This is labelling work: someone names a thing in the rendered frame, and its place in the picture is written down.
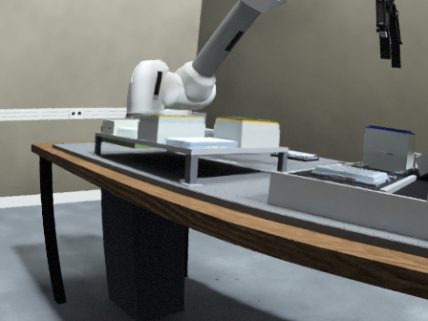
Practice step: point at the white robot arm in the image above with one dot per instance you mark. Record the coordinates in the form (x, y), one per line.
(192, 87)

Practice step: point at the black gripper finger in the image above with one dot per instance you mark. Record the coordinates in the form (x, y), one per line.
(395, 39)
(383, 27)

